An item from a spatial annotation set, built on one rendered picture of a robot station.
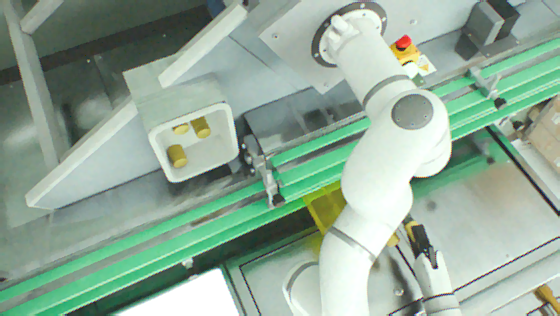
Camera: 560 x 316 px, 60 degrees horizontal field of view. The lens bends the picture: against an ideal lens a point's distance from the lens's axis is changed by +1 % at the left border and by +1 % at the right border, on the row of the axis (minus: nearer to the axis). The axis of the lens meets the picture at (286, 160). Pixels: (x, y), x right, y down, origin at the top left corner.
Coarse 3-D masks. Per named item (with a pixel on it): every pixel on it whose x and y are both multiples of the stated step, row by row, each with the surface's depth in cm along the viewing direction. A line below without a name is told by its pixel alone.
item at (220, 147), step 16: (208, 112) 94; (224, 112) 99; (160, 128) 92; (192, 128) 109; (224, 128) 108; (160, 144) 102; (192, 144) 114; (208, 144) 114; (224, 144) 114; (160, 160) 101; (192, 160) 112; (208, 160) 113; (224, 160) 113; (176, 176) 110; (192, 176) 112
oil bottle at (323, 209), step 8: (312, 192) 119; (320, 192) 119; (328, 192) 119; (304, 200) 122; (312, 200) 118; (320, 200) 118; (328, 200) 118; (312, 208) 118; (320, 208) 117; (328, 208) 117; (336, 208) 117; (312, 216) 121; (320, 216) 116; (328, 216) 116; (336, 216) 116; (320, 224) 116; (328, 224) 115
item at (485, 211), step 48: (480, 144) 148; (432, 192) 140; (480, 192) 140; (528, 192) 140; (240, 240) 133; (432, 240) 133; (480, 240) 133; (528, 240) 133; (144, 288) 127; (480, 288) 125; (528, 288) 123
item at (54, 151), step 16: (16, 0) 142; (48, 0) 132; (64, 0) 133; (16, 16) 137; (32, 16) 134; (48, 16) 135; (224, 16) 99; (16, 32) 135; (32, 32) 136; (16, 48) 133; (32, 48) 134; (32, 64) 129; (32, 80) 126; (32, 96) 124; (48, 96) 126; (128, 96) 108; (32, 112) 123; (48, 112) 122; (112, 112) 109; (48, 128) 119; (96, 128) 111; (48, 144) 117; (64, 144) 120; (80, 144) 112; (48, 160) 115
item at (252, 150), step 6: (246, 138) 112; (252, 138) 112; (246, 144) 111; (252, 144) 111; (258, 144) 112; (246, 150) 113; (252, 150) 110; (258, 150) 110; (246, 156) 114; (252, 156) 110; (258, 156) 110; (252, 168) 115; (258, 174) 116
